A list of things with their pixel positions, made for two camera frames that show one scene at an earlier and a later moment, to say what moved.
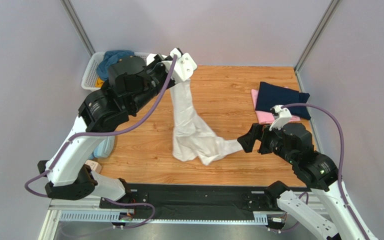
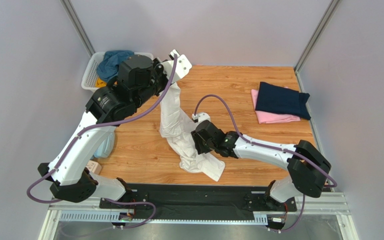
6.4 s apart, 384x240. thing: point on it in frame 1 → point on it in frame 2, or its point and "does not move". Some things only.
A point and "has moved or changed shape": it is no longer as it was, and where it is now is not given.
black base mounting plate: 191,202 does not move
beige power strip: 95,166 does not move
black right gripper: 262,138 → 198,141
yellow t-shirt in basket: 99,83 does not move
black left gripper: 157,65 does not move
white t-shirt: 194,138 has moved or changed shape
